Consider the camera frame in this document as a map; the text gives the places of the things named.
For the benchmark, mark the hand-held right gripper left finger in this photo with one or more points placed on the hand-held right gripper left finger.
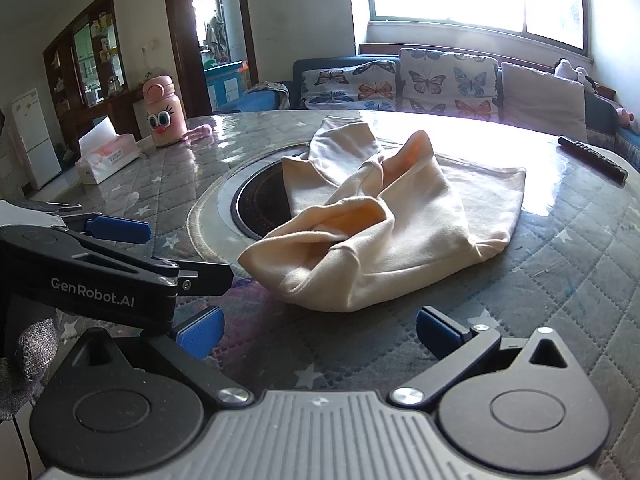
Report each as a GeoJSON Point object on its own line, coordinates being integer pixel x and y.
{"type": "Point", "coordinates": [200, 332]}

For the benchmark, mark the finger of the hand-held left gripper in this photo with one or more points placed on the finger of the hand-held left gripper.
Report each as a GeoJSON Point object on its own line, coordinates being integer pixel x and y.
{"type": "Point", "coordinates": [122, 230]}
{"type": "Point", "coordinates": [205, 277]}

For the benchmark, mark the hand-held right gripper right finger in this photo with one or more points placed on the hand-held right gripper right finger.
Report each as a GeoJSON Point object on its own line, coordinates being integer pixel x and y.
{"type": "Point", "coordinates": [440, 332]}

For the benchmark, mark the cream garment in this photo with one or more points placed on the cream garment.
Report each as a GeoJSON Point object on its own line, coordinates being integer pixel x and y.
{"type": "Point", "coordinates": [410, 230]}

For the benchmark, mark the person's left hand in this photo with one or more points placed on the person's left hand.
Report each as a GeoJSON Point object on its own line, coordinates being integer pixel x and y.
{"type": "Point", "coordinates": [30, 360]}

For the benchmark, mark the white tissue pack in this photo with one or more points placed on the white tissue pack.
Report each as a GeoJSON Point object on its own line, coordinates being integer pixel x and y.
{"type": "Point", "coordinates": [107, 157]}

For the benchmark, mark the round black cooktop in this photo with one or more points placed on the round black cooktop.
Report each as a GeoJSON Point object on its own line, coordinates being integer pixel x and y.
{"type": "Point", "coordinates": [255, 205]}

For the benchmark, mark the pink cartoon face bottle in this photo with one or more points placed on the pink cartoon face bottle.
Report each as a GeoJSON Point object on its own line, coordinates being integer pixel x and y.
{"type": "Point", "coordinates": [162, 115]}

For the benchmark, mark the white refrigerator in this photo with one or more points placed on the white refrigerator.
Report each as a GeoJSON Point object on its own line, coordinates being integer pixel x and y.
{"type": "Point", "coordinates": [35, 140]}

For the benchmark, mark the dark wooden cabinet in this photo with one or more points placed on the dark wooden cabinet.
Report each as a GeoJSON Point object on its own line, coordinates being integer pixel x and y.
{"type": "Point", "coordinates": [65, 85]}

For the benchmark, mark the blue cabinet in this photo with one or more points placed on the blue cabinet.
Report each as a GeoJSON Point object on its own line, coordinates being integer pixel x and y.
{"type": "Point", "coordinates": [225, 85]}

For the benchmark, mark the blue cloth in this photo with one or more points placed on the blue cloth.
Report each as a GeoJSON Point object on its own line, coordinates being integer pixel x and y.
{"type": "Point", "coordinates": [255, 97]}

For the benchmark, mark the black remote control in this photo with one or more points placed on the black remote control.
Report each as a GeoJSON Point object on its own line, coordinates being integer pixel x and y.
{"type": "Point", "coordinates": [592, 157]}

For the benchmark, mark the wide butterfly print cushion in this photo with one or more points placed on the wide butterfly print cushion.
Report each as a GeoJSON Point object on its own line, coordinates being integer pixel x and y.
{"type": "Point", "coordinates": [350, 85]}

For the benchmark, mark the square butterfly print cushion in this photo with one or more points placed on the square butterfly print cushion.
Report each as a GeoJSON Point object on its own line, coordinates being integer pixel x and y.
{"type": "Point", "coordinates": [450, 85]}

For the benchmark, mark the beige cushion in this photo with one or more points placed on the beige cushion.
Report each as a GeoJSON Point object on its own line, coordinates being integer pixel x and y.
{"type": "Point", "coordinates": [542, 97]}

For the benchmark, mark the dark blue sofa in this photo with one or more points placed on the dark blue sofa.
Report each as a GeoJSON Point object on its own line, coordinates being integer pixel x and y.
{"type": "Point", "coordinates": [600, 110]}

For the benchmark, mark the pink plush toy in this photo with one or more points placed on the pink plush toy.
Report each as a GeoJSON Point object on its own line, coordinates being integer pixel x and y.
{"type": "Point", "coordinates": [627, 117]}

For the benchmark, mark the black and white plush toy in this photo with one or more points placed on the black and white plush toy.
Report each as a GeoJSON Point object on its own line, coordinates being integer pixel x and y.
{"type": "Point", "coordinates": [565, 69]}

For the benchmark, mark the wooden door frame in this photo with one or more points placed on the wooden door frame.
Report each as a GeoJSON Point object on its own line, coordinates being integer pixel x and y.
{"type": "Point", "coordinates": [175, 35]}

